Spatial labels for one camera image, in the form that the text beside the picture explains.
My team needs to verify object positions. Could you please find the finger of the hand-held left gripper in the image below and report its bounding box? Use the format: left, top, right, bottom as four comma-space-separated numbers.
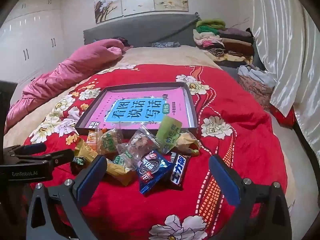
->
22, 149, 75, 172
4, 143, 47, 157

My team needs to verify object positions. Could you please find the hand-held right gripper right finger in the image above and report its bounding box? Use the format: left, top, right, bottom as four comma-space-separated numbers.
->
209, 154, 293, 240

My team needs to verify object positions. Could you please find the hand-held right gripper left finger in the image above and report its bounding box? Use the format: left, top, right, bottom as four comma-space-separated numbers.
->
26, 154, 108, 240

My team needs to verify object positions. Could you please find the black and green snack packet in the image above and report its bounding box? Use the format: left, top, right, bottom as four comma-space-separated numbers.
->
71, 155, 88, 176

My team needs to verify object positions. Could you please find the small yellow snack packet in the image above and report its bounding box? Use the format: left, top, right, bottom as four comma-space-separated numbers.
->
74, 139, 99, 161

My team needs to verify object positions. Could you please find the long gold wafer packet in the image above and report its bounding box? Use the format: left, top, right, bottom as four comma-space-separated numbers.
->
106, 155, 138, 186

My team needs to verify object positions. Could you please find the orange rice cracker packet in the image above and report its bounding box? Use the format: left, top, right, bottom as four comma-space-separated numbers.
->
86, 127, 101, 151

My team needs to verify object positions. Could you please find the round rice cake packet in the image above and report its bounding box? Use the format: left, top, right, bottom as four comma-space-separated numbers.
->
96, 129, 123, 159

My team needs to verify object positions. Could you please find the clear pastry packet green label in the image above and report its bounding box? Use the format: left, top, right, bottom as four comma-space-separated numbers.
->
112, 142, 141, 171

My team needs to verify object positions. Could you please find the clear silver candy packet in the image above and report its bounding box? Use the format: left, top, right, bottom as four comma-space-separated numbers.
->
170, 151, 192, 187

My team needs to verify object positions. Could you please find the dark cardboard box tray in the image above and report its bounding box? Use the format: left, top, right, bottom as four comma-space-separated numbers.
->
75, 82, 197, 138

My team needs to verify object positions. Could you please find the blue cookie packet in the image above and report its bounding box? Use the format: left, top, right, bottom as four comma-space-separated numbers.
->
136, 150, 175, 195

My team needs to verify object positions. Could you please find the clear packet with brown pastry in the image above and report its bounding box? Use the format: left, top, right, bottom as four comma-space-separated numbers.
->
130, 126, 160, 156

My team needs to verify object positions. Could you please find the red floral blanket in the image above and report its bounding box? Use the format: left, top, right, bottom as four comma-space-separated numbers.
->
22, 64, 288, 240

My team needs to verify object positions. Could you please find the red fabric bundle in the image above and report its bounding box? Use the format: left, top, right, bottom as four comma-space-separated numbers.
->
271, 105, 296, 128

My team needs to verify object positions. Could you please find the pink and blue book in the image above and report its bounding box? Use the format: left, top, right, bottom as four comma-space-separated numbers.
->
85, 87, 194, 131

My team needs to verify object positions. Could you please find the floral cloth bag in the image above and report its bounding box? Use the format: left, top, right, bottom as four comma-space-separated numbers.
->
237, 75, 277, 111

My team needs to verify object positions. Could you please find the pink pillow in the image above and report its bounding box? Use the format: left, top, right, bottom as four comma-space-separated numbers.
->
5, 39, 123, 130

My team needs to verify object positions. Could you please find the light blue crumpled cloth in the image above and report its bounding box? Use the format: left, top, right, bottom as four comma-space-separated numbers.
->
238, 64, 276, 87

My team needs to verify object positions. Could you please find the white wardrobe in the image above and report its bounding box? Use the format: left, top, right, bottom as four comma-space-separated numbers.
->
0, 0, 64, 87

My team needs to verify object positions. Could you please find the dark purple cloth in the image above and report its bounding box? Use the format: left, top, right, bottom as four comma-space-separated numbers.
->
111, 37, 134, 48

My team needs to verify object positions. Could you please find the stack of folded clothes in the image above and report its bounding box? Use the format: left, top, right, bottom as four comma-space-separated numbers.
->
192, 17, 255, 63

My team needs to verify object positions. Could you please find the dark patterned cloth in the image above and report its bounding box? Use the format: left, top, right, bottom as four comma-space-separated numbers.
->
151, 41, 181, 48

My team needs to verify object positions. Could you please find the white satin curtain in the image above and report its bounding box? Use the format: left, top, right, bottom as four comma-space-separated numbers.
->
250, 0, 320, 157

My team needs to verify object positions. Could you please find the grey headboard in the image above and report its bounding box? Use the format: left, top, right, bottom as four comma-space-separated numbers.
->
83, 12, 201, 48

